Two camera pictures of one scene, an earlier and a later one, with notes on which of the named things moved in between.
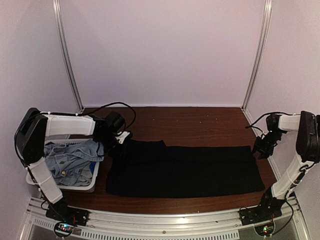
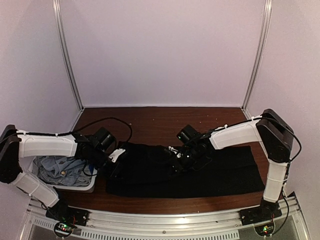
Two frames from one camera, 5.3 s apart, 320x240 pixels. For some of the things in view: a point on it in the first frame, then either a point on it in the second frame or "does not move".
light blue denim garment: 71,164 does not move
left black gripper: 117,154 → 117,167
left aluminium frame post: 65,50 does not move
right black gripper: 258,147 → 181,170
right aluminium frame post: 266,27 does not move
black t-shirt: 149,168 does not move
